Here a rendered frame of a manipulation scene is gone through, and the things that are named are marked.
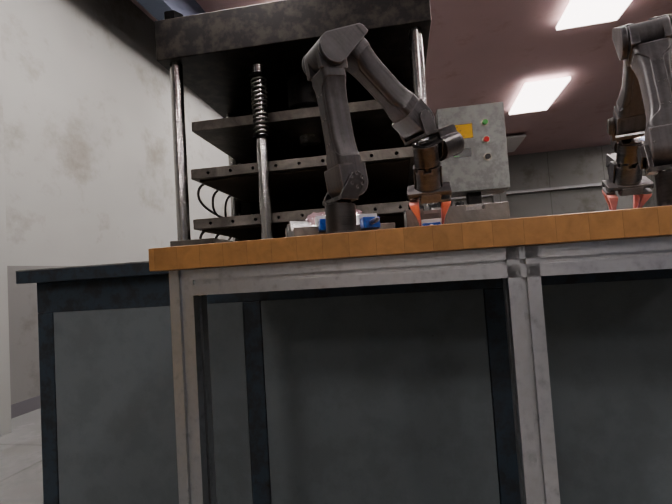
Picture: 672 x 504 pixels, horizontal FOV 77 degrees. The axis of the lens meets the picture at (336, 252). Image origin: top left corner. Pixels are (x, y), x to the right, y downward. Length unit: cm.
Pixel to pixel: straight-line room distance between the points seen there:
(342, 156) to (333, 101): 11
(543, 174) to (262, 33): 993
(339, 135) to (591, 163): 1118
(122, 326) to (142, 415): 26
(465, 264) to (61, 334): 119
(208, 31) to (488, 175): 147
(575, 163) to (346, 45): 1102
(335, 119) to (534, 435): 64
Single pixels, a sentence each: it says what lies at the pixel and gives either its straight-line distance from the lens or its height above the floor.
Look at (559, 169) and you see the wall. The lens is 1169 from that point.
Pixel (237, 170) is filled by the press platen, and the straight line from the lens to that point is 214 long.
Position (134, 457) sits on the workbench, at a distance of 144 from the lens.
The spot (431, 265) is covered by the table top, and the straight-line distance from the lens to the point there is 67.
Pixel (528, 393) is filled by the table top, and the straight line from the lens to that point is 70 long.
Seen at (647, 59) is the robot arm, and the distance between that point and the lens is 106.
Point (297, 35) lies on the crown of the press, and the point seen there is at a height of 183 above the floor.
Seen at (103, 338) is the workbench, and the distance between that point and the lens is 141.
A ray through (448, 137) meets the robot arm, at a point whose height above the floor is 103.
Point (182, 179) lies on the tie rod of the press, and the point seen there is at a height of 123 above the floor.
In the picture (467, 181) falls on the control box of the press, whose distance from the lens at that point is 206.
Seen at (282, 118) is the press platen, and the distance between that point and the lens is 217.
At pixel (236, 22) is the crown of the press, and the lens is 229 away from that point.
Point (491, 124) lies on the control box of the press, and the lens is 214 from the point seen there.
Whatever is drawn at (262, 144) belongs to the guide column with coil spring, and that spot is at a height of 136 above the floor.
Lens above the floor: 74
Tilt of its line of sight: 3 degrees up
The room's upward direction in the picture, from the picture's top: 4 degrees counter-clockwise
